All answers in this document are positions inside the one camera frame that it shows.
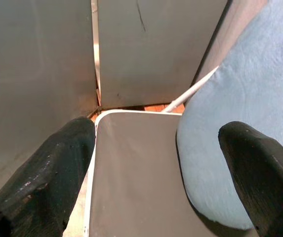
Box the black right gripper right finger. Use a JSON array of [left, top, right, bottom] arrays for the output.
[[218, 120, 283, 237]]

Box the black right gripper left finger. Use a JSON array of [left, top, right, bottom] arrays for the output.
[[0, 116, 96, 237]]

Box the grey fridge door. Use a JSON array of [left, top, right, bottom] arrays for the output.
[[83, 109, 260, 237]]

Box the grey fridge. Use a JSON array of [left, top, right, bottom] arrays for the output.
[[0, 0, 268, 205]]

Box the light blue fuzzy cloth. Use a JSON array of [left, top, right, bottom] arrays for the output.
[[176, 0, 283, 230]]

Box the white rod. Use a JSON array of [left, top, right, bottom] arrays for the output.
[[161, 65, 220, 113]]

